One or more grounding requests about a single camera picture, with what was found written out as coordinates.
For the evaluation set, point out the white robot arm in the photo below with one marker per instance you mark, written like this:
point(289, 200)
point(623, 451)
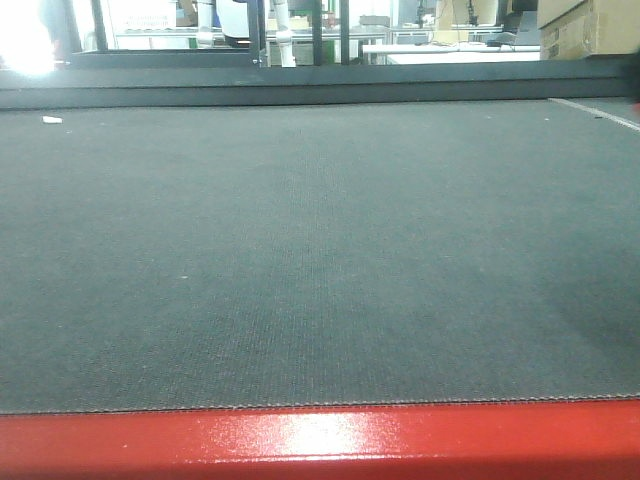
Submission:
point(204, 10)
point(284, 35)

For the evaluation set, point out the dark grey carpet mat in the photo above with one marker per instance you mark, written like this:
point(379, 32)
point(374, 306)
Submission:
point(181, 258)

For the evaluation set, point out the white background table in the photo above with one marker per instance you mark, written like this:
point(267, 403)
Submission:
point(455, 54)

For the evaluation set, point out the cardboard box top right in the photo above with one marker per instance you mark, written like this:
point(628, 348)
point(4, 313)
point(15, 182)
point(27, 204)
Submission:
point(571, 30)

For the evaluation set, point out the black metal frame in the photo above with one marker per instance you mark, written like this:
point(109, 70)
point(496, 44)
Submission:
point(162, 34)

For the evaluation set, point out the red metal front rail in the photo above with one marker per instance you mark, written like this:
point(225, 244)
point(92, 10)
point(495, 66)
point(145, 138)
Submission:
point(540, 440)

